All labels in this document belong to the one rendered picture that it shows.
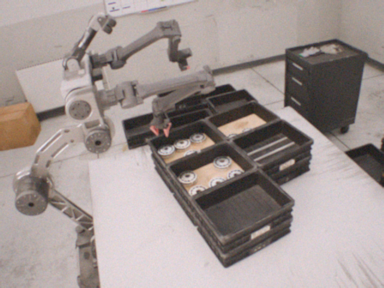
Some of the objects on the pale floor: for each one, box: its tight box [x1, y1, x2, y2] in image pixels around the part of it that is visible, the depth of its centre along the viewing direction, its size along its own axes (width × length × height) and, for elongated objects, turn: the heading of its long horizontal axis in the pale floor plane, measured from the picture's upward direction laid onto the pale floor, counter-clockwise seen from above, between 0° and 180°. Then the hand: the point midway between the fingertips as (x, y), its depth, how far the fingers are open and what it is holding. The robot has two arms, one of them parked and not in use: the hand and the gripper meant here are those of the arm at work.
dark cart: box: [284, 38, 367, 134], centre depth 323 cm, size 60×45×90 cm
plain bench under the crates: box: [88, 106, 384, 288], centre depth 204 cm, size 160×160×70 cm
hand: (162, 134), depth 198 cm, fingers open, 6 cm apart
